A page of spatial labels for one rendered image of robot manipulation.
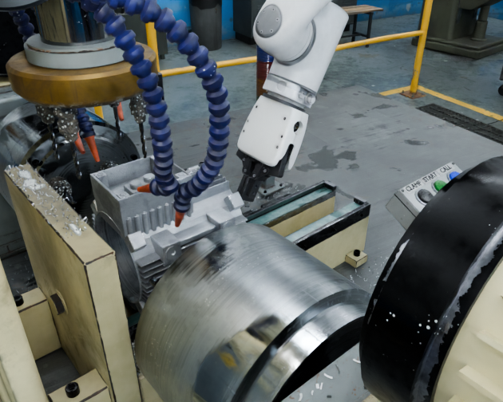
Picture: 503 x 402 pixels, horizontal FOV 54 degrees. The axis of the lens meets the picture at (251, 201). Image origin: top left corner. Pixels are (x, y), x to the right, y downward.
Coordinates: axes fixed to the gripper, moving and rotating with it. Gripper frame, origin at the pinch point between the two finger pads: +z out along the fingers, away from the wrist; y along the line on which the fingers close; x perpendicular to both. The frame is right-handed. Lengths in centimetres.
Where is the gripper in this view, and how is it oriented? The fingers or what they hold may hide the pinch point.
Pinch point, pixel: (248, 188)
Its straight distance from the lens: 82.2
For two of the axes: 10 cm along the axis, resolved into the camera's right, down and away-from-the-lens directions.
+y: -6.4, -4.0, 6.6
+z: -3.8, 9.1, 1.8
